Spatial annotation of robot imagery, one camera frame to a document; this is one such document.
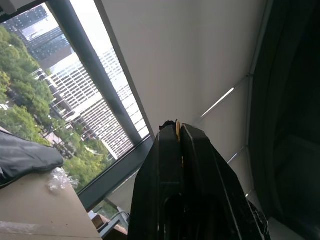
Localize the black fabric bag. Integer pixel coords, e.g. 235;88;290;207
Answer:
0;130;65;189

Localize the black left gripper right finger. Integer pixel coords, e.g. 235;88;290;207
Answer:
180;123;271;240

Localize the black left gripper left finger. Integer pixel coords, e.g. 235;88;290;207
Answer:
127;120;185;240

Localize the brown cardboard box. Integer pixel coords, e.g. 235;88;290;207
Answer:
0;170;102;240

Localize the dark grey window frame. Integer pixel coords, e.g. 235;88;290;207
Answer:
46;0;154;211

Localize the clear crumpled plastic wrap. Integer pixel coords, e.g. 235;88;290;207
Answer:
46;167;80;192

